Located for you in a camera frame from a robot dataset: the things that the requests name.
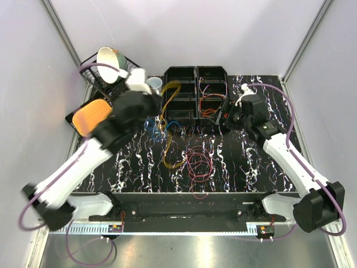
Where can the white and green bowl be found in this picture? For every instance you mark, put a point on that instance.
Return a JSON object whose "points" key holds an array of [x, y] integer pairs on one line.
{"points": [[112, 57]]}

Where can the white measuring cup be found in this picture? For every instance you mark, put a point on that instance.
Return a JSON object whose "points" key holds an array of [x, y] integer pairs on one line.
{"points": [[155, 84]]}

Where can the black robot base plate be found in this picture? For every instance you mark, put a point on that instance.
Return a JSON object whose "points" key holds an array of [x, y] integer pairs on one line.
{"points": [[168, 213]]}

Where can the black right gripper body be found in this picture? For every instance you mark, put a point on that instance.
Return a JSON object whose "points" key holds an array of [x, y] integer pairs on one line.
{"points": [[234, 114]]}

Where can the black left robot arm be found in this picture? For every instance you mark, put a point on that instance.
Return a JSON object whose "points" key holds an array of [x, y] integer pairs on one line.
{"points": [[52, 198]]}

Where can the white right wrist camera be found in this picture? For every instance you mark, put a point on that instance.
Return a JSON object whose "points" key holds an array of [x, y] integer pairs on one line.
{"points": [[246, 91]]}

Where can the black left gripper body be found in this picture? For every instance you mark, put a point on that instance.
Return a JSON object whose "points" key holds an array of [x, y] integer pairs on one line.
{"points": [[150, 107]]}

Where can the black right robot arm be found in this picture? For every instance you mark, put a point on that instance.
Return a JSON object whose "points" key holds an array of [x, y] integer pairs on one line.
{"points": [[320, 202]]}

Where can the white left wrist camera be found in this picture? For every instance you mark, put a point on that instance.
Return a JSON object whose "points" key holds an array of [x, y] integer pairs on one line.
{"points": [[136, 80]]}

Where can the black wire dish rack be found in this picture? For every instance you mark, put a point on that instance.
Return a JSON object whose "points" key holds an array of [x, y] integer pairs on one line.
{"points": [[101, 89]]}

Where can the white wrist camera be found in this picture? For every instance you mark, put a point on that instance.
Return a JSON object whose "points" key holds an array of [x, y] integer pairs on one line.
{"points": [[136, 80], [246, 91]]}

